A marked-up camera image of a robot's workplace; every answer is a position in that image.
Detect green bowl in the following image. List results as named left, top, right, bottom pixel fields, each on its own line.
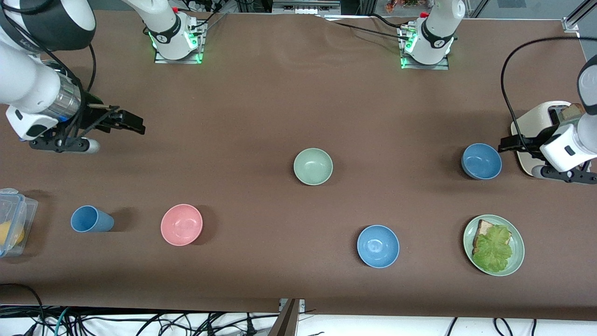
left=293, top=148, right=333, bottom=186

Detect blue bowl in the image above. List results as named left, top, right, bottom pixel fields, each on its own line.
left=461, top=143, right=503, bottom=180
left=357, top=225, right=400, bottom=269

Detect pink bowl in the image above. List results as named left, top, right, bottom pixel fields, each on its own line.
left=160, top=204, right=204, bottom=246

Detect white toaster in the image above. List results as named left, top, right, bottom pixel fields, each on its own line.
left=511, top=100, right=595, bottom=178

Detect brown bread slice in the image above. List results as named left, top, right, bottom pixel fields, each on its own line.
left=562, top=103, right=586, bottom=125

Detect dark blue mug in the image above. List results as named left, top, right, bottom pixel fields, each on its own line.
left=40, top=60, right=70, bottom=76

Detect clear plastic container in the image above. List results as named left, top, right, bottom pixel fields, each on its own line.
left=0, top=188, right=39, bottom=258

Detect white bread slice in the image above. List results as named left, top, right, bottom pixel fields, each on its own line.
left=472, top=219, right=513, bottom=255

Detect blue ribbed cup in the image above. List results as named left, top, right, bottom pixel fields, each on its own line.
left=70, top=205, right=115, bottom=233

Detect green lettuce leaf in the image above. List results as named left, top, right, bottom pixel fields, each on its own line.
left=472, top=225, right=514, bottom=273

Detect green plate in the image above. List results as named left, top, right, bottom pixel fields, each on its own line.
left=463, top=215, right=525, bottom=277

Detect yellow round fruit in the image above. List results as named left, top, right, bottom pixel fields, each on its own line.
left=0, top=222, right=25, bottom=248

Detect white power strip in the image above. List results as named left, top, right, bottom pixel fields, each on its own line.
left=180, top=0, right=236, bottom=13

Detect colourful packaged items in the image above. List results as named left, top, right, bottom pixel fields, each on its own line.
left=385, top=0, right=430, bottom=13

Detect dark metal beam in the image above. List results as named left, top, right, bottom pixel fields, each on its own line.
left=268, top=299, right=300, bottom=336

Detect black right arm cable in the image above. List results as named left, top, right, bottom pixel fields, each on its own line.
left=0, top=9, right=97, bottom=140

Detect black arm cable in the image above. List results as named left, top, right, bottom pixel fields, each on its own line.
left=500, top=36, right=597, bottom=150
left=0, top=9, right=97, bottom=140

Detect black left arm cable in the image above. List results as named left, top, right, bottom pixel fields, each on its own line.
left=500, top=36, right=597, bottom=150

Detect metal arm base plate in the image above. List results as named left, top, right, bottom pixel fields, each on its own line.
left=154, top=35, right=204, bottom=65
left=400, top=50, right=450, bottom=70

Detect aluminium frame profile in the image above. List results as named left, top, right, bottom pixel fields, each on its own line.
left=562, top=0, right=597, bottom=33

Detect teal cable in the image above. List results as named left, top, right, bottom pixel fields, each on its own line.
left=54, top=307, right=71, bottom=336

